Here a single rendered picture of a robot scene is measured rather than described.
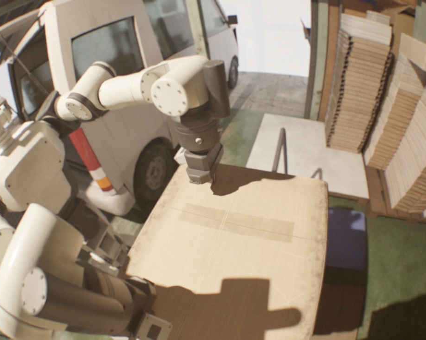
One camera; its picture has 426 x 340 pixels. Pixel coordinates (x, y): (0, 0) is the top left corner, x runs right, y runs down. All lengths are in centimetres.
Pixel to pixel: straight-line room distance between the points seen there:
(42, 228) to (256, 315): 33
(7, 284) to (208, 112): 34
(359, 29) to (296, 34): 250
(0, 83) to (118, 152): 867
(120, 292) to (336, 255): 136
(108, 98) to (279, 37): 395
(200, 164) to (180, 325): 31
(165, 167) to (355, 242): 176
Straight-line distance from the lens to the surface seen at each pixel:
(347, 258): 150
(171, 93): 29
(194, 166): 41
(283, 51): 426
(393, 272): 194
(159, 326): 32
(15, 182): 61
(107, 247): 108
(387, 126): 202
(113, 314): 20
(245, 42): 435
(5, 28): 126
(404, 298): 199
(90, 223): 82
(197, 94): 31
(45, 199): 66
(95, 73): 49
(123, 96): 40
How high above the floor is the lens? 148
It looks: 46 degrees down
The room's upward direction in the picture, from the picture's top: 12 degrees counter-clockwise
